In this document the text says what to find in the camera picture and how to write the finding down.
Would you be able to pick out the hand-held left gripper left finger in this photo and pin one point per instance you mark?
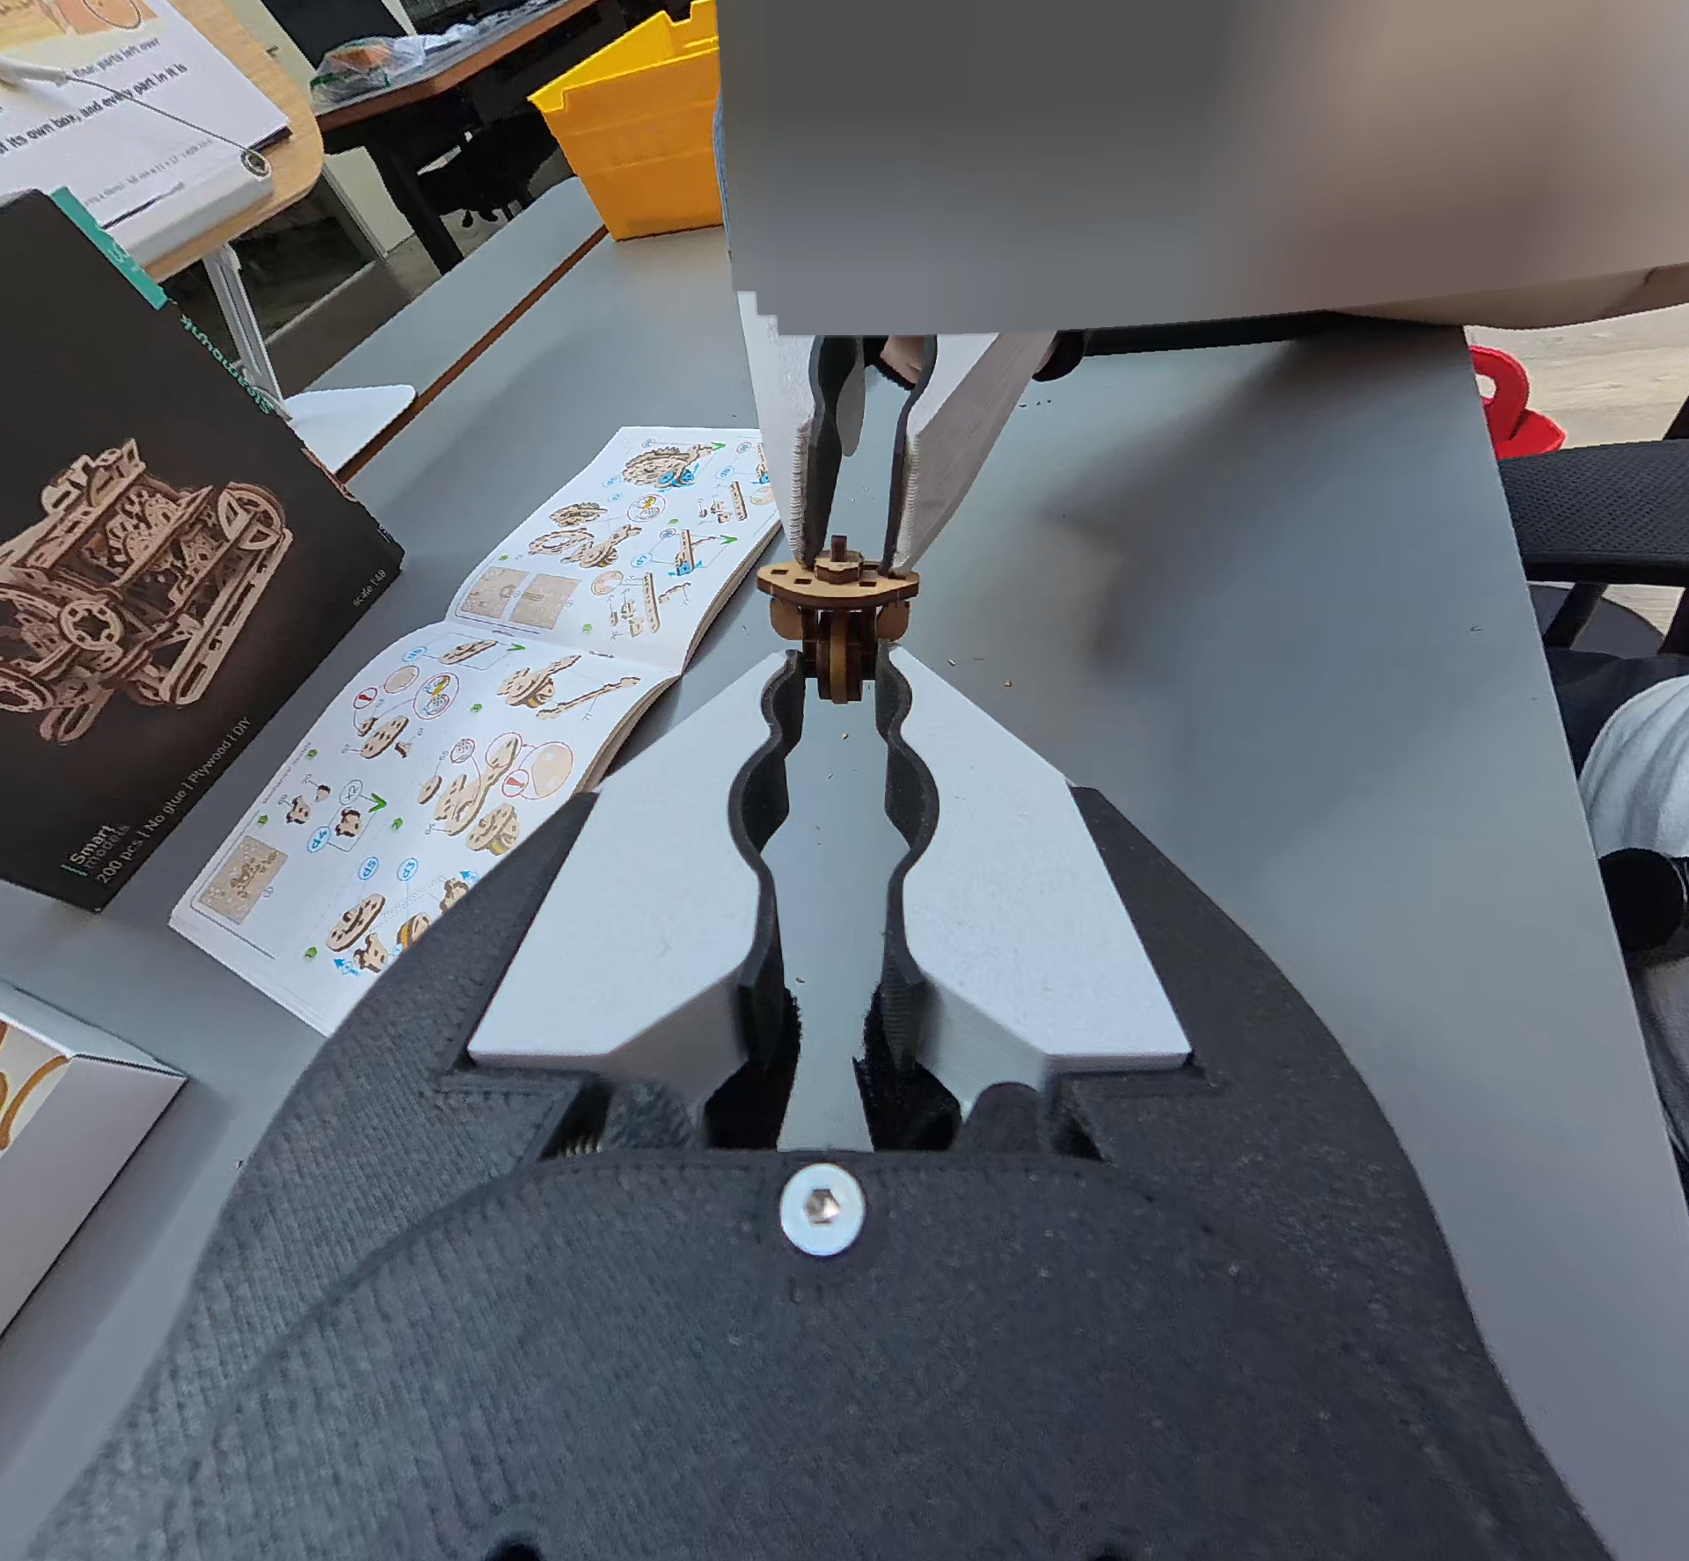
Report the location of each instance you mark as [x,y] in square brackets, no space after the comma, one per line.
[620,929]

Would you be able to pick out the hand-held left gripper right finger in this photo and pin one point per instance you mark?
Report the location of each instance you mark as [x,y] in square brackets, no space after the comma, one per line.
[1041,929]

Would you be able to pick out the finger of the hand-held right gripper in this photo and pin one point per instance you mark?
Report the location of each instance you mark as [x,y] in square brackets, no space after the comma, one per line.
[785,427]
[969,427]

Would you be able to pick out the octagonal wooden disc piece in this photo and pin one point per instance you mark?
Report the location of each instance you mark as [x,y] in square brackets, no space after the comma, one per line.
[844,579]

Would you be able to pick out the wooden wheel assembly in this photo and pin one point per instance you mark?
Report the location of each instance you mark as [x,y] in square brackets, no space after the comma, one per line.
[834,652]

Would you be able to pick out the person's right forearm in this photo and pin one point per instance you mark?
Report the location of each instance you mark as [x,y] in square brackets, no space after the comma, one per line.
[1584,302]

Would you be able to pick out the grey desk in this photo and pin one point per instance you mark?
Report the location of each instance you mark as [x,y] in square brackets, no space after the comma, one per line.
[1254,730]

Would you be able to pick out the person's right hand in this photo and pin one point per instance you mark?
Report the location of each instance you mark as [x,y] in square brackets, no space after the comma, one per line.
[907,358]

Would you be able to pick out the illustrated instruction booklet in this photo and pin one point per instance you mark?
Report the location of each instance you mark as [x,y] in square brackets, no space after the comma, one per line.
[435,769]

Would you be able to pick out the yellow plastic bin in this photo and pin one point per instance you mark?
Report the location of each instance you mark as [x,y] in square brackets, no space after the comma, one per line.
[646,137]

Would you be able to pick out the brown edged table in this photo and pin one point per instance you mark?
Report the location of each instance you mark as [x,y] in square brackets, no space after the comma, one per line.
[528,24]

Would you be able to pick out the black model kit box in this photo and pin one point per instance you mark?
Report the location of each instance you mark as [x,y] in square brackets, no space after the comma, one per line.
[170,664]

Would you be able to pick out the red plastic object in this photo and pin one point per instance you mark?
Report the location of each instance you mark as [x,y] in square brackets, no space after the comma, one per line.
[1511,401]

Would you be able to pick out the clear plastic bag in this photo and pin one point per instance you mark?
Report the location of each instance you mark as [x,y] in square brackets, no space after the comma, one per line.
[363,64]

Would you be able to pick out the wooden document stand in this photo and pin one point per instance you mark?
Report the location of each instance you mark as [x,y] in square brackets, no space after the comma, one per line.
[297,157]

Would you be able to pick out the white cardboard tray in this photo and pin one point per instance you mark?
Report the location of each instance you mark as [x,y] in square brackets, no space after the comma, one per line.
[92,1139]

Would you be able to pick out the pile of tan rubber bands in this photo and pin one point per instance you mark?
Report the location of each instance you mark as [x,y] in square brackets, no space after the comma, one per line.
[25,1087]

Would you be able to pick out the printed instruction sheet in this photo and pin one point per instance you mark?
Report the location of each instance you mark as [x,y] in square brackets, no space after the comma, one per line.
[132,71]

